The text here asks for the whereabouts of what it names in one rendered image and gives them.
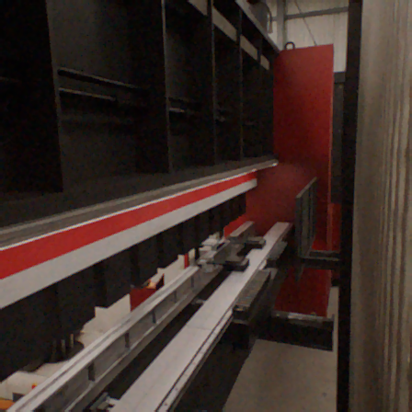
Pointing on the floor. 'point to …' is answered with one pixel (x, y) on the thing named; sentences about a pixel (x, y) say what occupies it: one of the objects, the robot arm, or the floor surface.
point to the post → (348, 200)
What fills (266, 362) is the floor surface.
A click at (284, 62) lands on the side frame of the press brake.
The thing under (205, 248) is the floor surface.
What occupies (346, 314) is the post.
